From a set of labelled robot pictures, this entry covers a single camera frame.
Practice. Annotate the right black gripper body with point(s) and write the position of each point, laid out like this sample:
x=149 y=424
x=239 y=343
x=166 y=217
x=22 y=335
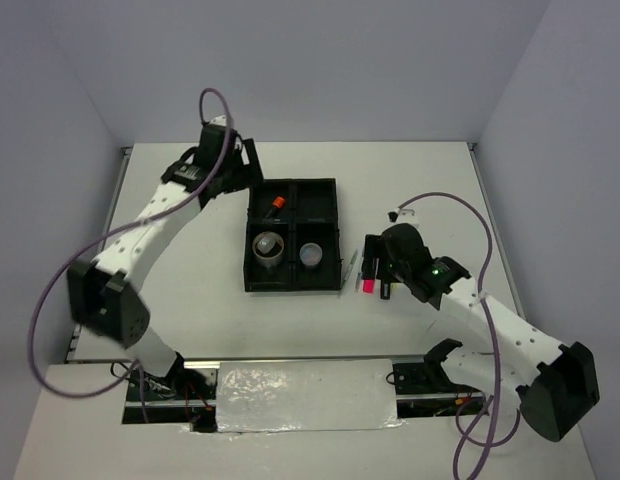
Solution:
x=392 y=268

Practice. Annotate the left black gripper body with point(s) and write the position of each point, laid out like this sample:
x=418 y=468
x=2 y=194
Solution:
x=234 y=174

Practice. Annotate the pink cap black highlighter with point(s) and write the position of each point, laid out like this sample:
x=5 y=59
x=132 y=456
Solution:
x=368 y=274

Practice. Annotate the green felt tip pen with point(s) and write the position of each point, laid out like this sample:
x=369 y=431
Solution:
x=348 y=269

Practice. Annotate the blue felt tip pen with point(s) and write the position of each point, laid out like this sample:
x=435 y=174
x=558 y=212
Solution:
x=362 y=257

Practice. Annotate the blue cap black highlighter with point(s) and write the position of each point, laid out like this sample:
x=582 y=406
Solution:
x=385 y=290

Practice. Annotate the orange cap black highlighter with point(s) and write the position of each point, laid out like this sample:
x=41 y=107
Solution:
x=275 y=208

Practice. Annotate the clear jar of pins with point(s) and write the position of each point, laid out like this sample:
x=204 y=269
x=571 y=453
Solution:
x=310 y=255

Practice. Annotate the small clear tape roll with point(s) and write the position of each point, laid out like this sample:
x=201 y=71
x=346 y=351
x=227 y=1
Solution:
x=268 y=246

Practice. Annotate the large tape roll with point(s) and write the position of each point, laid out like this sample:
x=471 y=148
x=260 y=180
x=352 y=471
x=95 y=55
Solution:
x=272 y=261

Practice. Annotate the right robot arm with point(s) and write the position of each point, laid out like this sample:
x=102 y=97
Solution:
x=551 y=384

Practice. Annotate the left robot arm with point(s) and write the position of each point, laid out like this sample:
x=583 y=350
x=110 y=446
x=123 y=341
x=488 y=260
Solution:
x=104 y=292

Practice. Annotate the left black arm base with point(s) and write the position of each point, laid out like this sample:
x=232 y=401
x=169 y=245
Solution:
x=150 y=404

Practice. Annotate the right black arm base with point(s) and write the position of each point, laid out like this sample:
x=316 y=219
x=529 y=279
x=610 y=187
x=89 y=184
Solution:
x=422 y=391

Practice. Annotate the black four-compartment organizer tray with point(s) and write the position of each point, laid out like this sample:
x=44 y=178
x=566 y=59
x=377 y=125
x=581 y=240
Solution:
x=310 y=215

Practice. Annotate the silver foil cover plate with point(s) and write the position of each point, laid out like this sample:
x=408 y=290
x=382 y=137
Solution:
x=270 y=397

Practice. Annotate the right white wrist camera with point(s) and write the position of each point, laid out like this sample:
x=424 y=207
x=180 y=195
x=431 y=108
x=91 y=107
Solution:
x=403 y=216

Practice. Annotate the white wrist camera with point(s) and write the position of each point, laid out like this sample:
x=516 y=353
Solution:
x=403 y=216
x=217 y=124

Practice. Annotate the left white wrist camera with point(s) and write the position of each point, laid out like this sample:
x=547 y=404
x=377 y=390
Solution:
x=217 y=124

